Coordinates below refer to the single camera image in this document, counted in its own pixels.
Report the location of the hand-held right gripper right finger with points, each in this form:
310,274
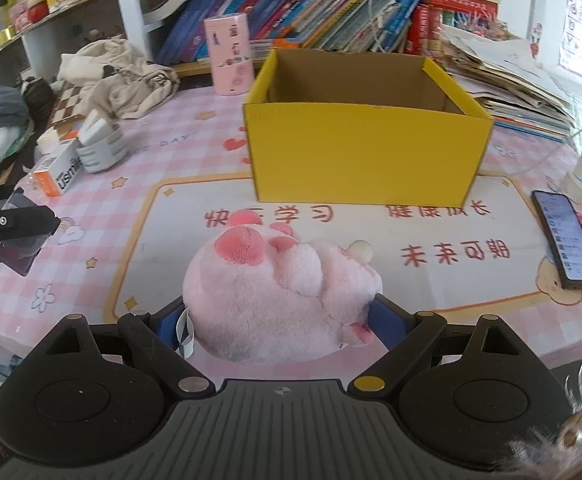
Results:
390,322

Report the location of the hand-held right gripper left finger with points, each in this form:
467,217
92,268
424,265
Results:
168,330

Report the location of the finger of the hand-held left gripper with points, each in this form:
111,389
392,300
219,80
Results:
21,221

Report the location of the orange and white box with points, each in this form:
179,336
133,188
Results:
63,175

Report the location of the white charger block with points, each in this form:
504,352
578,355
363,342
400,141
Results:
96,130

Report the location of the yellow cardboard box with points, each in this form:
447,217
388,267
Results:
361,155

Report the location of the small cream box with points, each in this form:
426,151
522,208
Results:
53,146

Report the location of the black bag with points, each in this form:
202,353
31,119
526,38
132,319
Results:
38,97

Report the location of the wooden chessboard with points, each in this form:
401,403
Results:
68,102

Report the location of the pink checkered desk mat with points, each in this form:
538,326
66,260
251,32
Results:
171,160

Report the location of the beige cloth garment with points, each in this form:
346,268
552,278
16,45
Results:
121,80

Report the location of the black smartphone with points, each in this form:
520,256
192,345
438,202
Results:
566,240

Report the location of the red round doll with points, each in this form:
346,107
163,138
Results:
37,9

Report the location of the white wooden bookshelf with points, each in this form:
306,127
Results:
131,15

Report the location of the pink cylinder with stickers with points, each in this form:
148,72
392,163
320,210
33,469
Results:
228,55

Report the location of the stack of papers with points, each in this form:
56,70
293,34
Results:
511,80

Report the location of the row of colourful books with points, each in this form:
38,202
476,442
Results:
296,10

